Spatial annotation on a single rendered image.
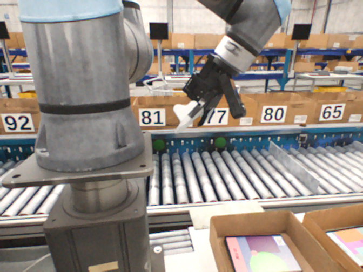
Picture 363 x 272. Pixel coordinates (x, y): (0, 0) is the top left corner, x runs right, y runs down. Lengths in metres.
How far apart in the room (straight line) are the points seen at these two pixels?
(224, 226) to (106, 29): 0.67
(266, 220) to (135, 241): 0.51
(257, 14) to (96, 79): 0.34
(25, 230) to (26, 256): 0.98
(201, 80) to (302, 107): 1.17
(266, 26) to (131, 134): 0.35
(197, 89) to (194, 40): 5.41
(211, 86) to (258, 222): 0.51
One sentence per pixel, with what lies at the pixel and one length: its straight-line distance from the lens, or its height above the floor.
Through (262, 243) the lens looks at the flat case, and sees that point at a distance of 0.82.
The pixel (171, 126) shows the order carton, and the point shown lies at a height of 0.91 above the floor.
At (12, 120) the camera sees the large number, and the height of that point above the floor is 0.98.
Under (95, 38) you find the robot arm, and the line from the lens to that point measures 0.36.
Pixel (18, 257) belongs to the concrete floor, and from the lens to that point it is 2.11.
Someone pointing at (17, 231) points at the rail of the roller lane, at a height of 0.70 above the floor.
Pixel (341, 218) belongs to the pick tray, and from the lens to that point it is 1.01.
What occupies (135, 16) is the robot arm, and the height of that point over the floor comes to 1.43.
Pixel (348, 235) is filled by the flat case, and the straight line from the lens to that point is 0.97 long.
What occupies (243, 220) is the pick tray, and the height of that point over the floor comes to 0.82.
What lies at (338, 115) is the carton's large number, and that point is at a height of 0.94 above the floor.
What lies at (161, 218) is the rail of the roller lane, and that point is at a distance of 0.97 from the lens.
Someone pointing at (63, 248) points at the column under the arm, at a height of 1.03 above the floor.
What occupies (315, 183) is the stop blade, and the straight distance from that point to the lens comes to 1.21.
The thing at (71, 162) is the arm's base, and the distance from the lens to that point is 0.37.
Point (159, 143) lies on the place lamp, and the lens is 1.35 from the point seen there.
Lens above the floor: 1.36
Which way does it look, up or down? 22 degrees down
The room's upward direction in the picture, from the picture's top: straight up
